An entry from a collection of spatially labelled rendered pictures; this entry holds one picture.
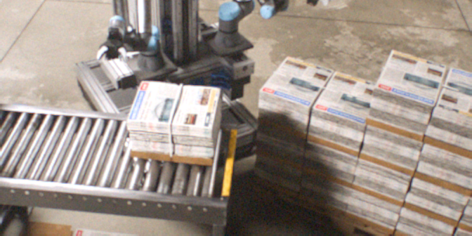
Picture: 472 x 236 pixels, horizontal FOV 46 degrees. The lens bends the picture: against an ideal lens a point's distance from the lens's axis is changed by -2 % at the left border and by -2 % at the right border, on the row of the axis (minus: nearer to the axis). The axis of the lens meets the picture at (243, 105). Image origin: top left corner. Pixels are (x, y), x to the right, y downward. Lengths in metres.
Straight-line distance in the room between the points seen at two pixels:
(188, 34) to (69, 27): 2.10
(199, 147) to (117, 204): 0.43
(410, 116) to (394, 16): 2.91
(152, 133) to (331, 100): 0.98
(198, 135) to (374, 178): 1.04
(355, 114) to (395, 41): 2.36
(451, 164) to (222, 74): 1.37
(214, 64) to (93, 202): 1.22
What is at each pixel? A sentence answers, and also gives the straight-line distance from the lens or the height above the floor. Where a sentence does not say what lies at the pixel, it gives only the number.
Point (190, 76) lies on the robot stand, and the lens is 3.29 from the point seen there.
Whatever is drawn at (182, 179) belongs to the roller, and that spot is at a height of 0.80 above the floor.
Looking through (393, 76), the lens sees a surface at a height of 1.07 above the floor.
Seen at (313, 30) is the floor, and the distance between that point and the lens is 5.16.
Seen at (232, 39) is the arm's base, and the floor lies 0.87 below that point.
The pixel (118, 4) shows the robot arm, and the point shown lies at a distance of 2.96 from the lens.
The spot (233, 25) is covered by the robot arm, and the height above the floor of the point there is 0.95.
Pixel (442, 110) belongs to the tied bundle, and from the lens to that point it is 2.71.
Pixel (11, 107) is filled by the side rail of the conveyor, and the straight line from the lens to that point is 3.07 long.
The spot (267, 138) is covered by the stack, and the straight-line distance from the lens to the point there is 3.16.
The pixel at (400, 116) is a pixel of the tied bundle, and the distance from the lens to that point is 2.78.
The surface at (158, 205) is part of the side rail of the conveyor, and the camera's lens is 2.47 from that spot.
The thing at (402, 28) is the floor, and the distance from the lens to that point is 5.43.
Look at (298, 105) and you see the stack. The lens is 2.93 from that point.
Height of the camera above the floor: 2.63
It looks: 39 degrees down
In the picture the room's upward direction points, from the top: 3 degrees clockwise
